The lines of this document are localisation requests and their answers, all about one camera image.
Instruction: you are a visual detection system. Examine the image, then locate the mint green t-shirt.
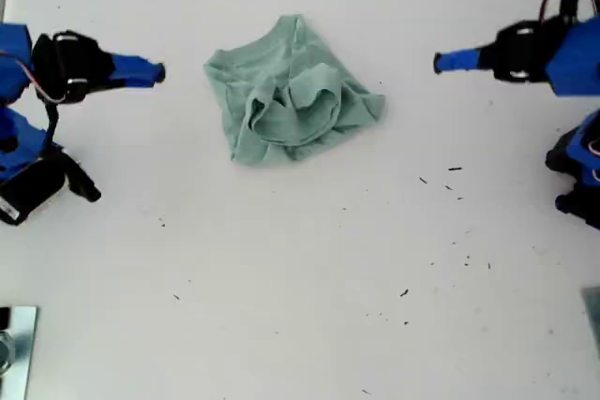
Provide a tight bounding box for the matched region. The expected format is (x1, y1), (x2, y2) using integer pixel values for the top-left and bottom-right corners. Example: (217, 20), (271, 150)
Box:
(202, 14), (388, 168)

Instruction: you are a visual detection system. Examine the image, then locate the arm red white wire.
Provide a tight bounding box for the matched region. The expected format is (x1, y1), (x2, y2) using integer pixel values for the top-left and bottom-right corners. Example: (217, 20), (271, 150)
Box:
(0, 51), (71, 105)
(540, 0), (599, 24)

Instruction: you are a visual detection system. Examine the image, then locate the black camera stalk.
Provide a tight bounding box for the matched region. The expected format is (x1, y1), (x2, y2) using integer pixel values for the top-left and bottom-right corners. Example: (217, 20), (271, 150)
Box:
(43, 102), (65, 157)
(557, 0), (593, 24)

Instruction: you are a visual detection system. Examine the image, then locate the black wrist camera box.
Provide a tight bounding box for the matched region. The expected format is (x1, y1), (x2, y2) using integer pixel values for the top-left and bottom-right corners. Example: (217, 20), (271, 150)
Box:
(0, 154), (103, 227)

